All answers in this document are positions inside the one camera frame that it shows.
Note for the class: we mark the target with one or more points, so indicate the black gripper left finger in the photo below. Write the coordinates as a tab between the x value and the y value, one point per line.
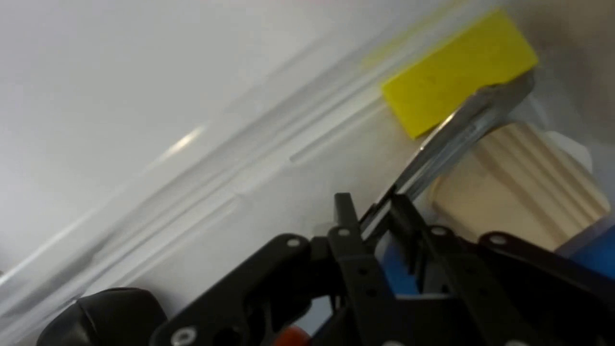
295	281

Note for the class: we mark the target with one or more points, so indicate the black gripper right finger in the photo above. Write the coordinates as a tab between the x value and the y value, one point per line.
512	288

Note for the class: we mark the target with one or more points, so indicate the clear plastic tote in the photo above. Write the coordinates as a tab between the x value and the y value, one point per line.
308	185

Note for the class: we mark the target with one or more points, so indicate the large natural wood block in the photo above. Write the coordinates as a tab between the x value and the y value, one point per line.
512	185

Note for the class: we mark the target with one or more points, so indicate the yellow rectangular block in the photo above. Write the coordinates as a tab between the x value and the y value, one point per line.
454	69

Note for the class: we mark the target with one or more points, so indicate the metal spoon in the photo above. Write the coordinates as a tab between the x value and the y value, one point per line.
462	135

